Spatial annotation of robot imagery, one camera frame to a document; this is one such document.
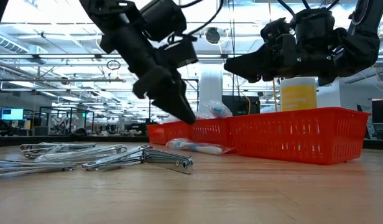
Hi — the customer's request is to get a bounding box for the long ceiling light strip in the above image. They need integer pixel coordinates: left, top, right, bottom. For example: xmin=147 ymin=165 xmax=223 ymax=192
xmin=0 ymin=53 xmax=383 ymax=60

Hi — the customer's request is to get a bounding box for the yellow wipes canister white lid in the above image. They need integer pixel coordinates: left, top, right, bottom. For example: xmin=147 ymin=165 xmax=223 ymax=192
xmin=279 ymin=77 xmax=318 ymax=112

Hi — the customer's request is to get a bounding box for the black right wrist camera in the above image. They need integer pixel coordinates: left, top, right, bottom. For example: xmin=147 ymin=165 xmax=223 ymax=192
xmin=294 ymin=8 xmax=336 ymax=44

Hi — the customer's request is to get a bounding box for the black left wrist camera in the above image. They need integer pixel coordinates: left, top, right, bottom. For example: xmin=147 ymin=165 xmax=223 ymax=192
xmin=140 ymin=0 xmax=188 ymax=42

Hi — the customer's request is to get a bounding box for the black ceiling cable reel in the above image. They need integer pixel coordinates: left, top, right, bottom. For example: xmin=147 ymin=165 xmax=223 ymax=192
xmin=205 ymin=27 xmax=221 ymax=45

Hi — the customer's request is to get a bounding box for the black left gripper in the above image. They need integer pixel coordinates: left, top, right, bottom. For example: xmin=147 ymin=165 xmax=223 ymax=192
xmin=99 ymin=23 xmax=199 ymax=126

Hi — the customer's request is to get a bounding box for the yellow hanging cable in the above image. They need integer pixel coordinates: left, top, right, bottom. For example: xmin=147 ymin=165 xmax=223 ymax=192
xmin=272 ymin=78 xmax=279 ymax=110

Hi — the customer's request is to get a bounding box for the red plastic mesh basket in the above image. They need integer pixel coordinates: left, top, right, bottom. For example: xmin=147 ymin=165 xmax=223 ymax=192
xmin=163 ymin=121 xmax=195 ymax=144
xmin=191 ymin=117 xmax=236 ymax=149
xmin=227 ymin=106 xmax=372 ymax=166
xmin=147 ymin=123 xmax=167 ymax=146

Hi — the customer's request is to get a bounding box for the black cabinet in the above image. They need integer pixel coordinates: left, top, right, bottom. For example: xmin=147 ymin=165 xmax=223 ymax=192
xmin=221 ymin=95 xmax=261 ymax=118

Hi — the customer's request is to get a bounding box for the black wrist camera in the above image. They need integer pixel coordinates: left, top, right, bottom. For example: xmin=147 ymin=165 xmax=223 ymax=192
xmin=140 ymin=0 xmax=188 ymax=42
xmin=294 ymin=8 xmax=336 ymax=44

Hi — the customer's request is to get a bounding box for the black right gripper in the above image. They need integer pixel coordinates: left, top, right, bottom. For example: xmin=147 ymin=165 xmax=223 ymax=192
xmin=223 ymin=17 xmax=339 ymax=86

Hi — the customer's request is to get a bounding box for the dark computer monitor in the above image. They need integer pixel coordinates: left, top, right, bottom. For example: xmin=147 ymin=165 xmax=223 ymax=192
xmin=371 ymin=98 xmax=383 ymax=140

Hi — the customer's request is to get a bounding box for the white building column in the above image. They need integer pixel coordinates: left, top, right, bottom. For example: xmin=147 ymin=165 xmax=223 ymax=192
xmin=199 ymin=63 xmax=223 ymax=113

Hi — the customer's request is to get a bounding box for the blue lit computer monitor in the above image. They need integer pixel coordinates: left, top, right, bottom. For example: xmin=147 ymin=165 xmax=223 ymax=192
xmin=1 ymin=108 xmax=25 ymax=121

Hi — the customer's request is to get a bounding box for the silver ventilation duct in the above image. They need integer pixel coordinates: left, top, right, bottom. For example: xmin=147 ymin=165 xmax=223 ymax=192
xmin=0 ymin=30 xmax=48 ymax=56

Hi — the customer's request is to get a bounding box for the black workcell frame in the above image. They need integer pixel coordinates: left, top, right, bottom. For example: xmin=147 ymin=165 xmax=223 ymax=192
xmin=39 ymin=106 xmax=95 ymax=136

